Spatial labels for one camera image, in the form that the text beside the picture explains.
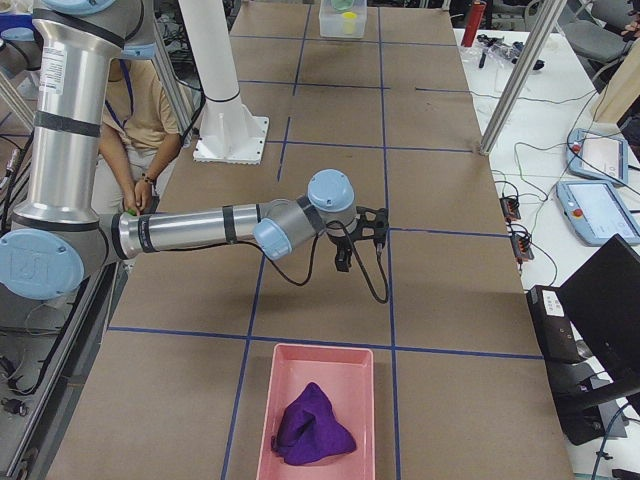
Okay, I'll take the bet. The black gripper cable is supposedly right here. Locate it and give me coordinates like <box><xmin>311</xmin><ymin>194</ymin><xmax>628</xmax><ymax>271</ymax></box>
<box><xmin>261</xmin><ymin>219</ymin><xmax>390</xmax><ymax>305</ymax></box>

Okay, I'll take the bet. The red cylinder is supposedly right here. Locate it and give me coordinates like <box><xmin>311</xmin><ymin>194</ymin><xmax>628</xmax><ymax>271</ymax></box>
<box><xmin>461</xmin><ymin>0</ymin><xmax>487</xmax><ymax>48</ymax></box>

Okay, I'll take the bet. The blue teach pendant far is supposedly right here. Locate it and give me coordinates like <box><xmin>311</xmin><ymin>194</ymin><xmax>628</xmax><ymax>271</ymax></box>
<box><xmin>566</xmin><ymin>128</ymin><xmax>629</xmax><ymax>186</ymax></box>

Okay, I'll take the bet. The seated person in beige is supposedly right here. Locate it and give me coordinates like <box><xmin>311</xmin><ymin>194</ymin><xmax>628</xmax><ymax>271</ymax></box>
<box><xmin>91</xmin><ymin>59</ymin><xmax>182</xmax><ymax>215</ymax></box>

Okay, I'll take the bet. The blue teach pendant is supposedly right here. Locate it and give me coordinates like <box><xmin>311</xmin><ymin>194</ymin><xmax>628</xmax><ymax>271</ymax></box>
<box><xmin>556</xmin><ymin>180</ymin><xmax>639</xmax><ymax>246</ymax></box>
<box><xmin>566</xmin><ymin>128</ymin><xmax>629</xmax><ymax>186</ymax></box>

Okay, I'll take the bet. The yellow plastic cup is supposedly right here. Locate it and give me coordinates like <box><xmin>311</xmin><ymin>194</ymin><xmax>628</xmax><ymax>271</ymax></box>
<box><xmin>341</xmin><ymin>11</ymin><xmax>358</xmax><ymax>36</ymax></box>

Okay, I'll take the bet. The black computer box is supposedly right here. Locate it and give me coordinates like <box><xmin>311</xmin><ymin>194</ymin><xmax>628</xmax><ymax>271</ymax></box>
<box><xmin>526</xmin><ymin>285</ymin><xmax>583</xmax><ymax>364</ymax></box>

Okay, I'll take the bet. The blue teach pendant near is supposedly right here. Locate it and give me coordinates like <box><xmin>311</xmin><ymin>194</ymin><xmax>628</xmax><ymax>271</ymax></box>
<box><xmin>556</xmin><ymin>180</ymin><xmax>639</xmax><ymax>246</ymax></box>

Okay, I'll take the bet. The pink plastic tray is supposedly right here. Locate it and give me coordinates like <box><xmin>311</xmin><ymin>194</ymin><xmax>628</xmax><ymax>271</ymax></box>
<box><xmin>256</xmin><ymin>343</ymin><xmax>376</xmax><ymax>479</ymax></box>

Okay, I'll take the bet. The purple cloth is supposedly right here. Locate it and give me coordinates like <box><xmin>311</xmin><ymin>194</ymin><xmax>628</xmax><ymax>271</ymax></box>
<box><xmin>271</xmin><ymin>382</ymin><xmax>357</xmax><ymax>466</ymax></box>

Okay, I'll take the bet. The black monitor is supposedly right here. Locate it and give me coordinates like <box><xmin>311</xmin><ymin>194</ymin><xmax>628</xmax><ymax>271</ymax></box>
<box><xmin>558</xmin><ymin>234</ymin><xmax>639</xmax><ymax>380</ymax></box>

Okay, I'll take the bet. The aluminium frame post right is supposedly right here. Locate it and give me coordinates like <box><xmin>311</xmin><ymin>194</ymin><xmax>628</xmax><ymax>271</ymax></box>
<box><xmin>479</xmin><ymin>0</ymin><xmax>566</xmax><ymax>156</ymax></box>

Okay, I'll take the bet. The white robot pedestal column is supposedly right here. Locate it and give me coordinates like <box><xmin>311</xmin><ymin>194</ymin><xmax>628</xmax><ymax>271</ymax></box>
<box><xmin>179</xmin><ymin>0</ymin><xmax>269</xmax><ymax>165</ymax></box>

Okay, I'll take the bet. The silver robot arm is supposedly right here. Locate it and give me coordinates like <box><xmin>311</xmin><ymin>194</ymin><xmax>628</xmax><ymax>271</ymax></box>
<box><xmin>1</xmin><ymin>1</ymin><xmax>389</xmax><ymax>300</ymax></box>

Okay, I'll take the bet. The clear plastic storage box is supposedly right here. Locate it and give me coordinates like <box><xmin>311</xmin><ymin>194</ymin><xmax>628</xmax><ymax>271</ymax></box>
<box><xmin>318</xmin><ymin>0</ymin><xmax>367</xmax><ymax>39</ymax></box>

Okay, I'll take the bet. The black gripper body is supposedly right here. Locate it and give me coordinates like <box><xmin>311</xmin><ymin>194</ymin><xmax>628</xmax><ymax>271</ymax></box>
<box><xmin>327</xmin><ymin>206</ymin><xmax>388</xmax><ymax>250</ymax></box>

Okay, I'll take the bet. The light green bowl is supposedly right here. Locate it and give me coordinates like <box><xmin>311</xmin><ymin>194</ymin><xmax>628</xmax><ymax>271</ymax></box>
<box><xmin>330</xmin><ymin>0</ymin><xmax>355</xmax><ymax>12</ymax></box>

